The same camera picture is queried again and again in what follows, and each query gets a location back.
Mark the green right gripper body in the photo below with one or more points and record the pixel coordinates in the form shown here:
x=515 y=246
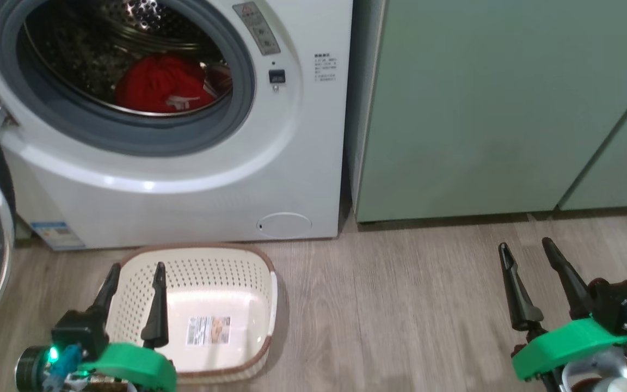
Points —
x=564 y=348

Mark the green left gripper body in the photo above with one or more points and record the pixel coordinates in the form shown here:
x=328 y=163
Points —
x=139 y=370

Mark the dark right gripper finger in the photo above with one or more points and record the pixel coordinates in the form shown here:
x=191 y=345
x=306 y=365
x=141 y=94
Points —
x=569 y=283
x=520 y=299

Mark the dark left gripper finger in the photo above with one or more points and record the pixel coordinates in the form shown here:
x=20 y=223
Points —
x=158 y=316
x=108 y=299

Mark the plain red shirt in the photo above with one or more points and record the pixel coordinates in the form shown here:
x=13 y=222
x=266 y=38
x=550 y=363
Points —
x=150 y=81

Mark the paper sticker in basket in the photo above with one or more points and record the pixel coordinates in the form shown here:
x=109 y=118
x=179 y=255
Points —
x=208 y=330

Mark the cream perforated laundry basket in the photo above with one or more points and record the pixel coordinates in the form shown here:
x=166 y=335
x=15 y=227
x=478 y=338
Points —
x=210 y=283

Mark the white washing machine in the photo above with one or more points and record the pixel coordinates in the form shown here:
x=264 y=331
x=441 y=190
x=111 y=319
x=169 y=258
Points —
x=183 y=179

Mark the blue white energy label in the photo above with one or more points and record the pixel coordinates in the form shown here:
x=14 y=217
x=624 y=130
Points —
x=55 y=234

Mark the pale green cabinet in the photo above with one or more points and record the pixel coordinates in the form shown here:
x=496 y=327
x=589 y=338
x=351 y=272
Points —
x=482 y=109

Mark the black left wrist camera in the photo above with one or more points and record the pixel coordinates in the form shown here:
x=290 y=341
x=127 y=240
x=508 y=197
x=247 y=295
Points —
x=77 y=332

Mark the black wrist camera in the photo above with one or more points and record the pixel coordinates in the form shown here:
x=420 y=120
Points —
x=77 y=332
x=624 y=305

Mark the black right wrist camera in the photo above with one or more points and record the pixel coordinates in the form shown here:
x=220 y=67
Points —
x=624 y=305

